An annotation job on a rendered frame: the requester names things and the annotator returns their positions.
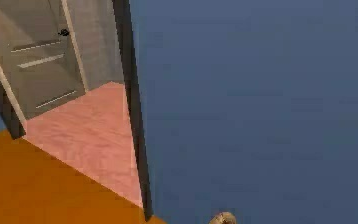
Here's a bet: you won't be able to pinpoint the tan round object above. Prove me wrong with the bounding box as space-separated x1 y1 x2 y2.
208 211 238 224

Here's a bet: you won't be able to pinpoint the grey panelled room door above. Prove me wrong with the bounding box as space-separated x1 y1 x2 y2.
0 0 87 120

